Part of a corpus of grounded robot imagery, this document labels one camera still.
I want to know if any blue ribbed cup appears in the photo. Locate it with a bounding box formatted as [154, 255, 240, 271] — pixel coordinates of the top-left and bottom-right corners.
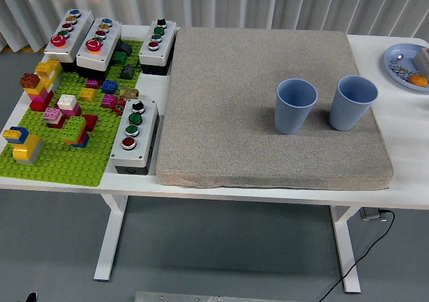
[274, 78, 318, 135]
[328, 76, 379, 132]

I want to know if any white table leg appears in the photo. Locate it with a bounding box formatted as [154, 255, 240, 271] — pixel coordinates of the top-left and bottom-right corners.
[329, 205, 362, 295]
[93, 194, 129, 281]

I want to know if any green lego baseplate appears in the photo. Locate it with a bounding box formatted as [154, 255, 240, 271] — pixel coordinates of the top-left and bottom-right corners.
[0, 39, 145, 187]

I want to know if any yellow blue grey lego figure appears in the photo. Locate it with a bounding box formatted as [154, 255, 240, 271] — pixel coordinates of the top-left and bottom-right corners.
[2, 126, 45, 166]

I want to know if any green red blue lego stack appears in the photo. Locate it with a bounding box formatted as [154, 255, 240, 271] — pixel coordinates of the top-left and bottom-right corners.
[61, 114, 99, 149]

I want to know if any pink and red lego stack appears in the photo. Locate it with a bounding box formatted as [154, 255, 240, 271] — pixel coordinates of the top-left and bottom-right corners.
[42, 107, 67, 129]

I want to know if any white and magenta lego stack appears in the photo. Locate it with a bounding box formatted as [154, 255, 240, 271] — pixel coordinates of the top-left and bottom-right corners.
[56, 94, 83, 118]

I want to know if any tall multicolour lego tower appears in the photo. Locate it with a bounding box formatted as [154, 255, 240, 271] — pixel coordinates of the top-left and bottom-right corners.
[19, 59, 64, 112]

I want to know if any white four-button control box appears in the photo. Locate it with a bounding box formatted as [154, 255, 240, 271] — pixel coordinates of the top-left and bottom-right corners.
[109, 98, 164, 175]
[138, 18, 178, 77]

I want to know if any yellow lego brick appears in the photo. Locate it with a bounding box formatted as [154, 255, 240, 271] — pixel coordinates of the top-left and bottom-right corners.
[78, 87, 98, 102]

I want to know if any blue lego brick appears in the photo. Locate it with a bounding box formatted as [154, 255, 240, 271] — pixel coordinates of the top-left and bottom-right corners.
[101, 79, 119, 94]

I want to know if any grey sloped lego brick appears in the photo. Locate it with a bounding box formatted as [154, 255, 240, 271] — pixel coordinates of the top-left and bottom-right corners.
[119, 64, 136, 80]

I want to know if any dark green lego brick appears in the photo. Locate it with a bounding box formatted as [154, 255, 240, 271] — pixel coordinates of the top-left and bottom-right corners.
[111, 51, 129, 66]

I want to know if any grey-brown mat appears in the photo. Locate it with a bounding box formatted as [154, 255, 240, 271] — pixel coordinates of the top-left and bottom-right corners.
[156, 26, 395, 191]

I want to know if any white five-button control box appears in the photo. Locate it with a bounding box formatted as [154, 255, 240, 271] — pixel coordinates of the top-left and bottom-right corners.
[44, 9, 95, 72]
[76, 16, 123, 81]

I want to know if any grey power box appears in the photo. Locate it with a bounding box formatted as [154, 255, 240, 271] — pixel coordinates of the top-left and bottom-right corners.
[361, 208, 387, 221]

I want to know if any small orange fruit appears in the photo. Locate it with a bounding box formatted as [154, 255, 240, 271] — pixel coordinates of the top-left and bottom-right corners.
[408, 73, 429, 88]

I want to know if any light blue plate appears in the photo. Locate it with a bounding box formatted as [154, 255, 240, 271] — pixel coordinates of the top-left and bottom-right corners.
[383, 43, 429, 92]

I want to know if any grey metal block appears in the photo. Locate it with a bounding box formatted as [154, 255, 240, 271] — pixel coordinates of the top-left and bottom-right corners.
[412, 46, 429, 68]

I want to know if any black power cable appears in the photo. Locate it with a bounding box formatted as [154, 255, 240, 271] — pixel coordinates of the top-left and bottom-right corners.
[318, 208, 396, 302]

